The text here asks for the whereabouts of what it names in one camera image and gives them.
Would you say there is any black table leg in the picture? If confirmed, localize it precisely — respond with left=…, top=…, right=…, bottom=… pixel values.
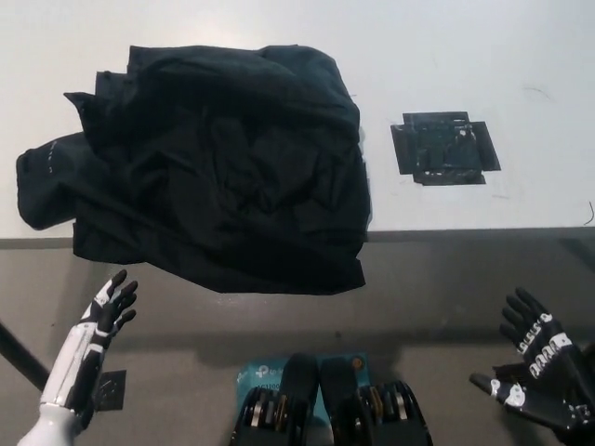
left=0, top=320, right=51, bottom=389

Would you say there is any black jacket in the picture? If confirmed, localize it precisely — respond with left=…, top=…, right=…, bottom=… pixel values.
left=14, top=44, right=373, bottom=295

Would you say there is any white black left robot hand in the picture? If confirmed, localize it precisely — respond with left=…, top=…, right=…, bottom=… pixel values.
left=38, top=269, right=139, bottom=413

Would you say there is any black tape square patch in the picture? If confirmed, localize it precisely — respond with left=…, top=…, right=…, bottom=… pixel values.
left=389, top=109, right=502, bottom=187

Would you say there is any teal tp-link box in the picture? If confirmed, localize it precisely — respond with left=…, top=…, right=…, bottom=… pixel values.
left=234, top=351, right=371, bottom=433

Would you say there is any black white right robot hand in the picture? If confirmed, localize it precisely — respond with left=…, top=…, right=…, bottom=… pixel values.
left=469, top=286, right=595, bottom=432

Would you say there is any black tape floor patch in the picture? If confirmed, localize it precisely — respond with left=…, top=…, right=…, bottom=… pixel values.
left=90, top=369, right=128, bottom=413

